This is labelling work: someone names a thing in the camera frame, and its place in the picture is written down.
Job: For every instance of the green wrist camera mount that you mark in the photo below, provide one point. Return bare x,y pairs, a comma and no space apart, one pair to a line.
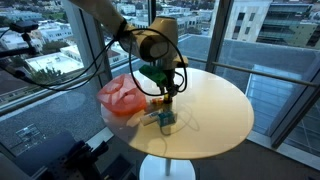
153,73

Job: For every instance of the orange bottle white cap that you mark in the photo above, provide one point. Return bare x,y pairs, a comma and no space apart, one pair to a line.
154,104

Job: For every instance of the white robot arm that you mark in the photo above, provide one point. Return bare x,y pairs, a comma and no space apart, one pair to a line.
156,44

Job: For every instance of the teal box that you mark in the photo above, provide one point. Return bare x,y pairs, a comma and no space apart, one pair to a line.
166,118

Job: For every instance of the brown bottle yellow cap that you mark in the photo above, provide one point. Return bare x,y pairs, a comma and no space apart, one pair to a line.
167,104

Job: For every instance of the white tube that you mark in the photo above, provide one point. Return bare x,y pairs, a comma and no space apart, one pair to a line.
149,118

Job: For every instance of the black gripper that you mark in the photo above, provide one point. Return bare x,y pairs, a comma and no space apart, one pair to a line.
169,88

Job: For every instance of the black equipment on floor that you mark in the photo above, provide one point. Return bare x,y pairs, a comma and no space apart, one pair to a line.
79,163

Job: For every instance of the round white table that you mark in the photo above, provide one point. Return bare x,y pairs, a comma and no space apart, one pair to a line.
213,117

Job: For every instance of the orange plastic bag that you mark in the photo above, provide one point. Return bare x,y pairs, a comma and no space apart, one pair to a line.
121,96

